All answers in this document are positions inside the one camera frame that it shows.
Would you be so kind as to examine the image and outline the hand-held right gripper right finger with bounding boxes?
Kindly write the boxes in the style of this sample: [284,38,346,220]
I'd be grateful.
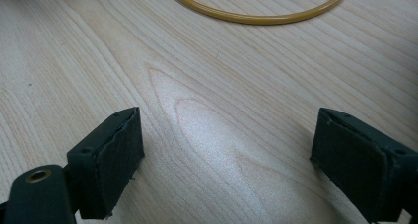
[310,107,418,224]

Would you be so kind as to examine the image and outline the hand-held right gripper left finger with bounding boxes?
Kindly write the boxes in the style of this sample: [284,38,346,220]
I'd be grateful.
[66,106,146,221]

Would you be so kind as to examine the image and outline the yellow ring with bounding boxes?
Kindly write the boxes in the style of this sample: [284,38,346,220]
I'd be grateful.
[163,0,352,26]

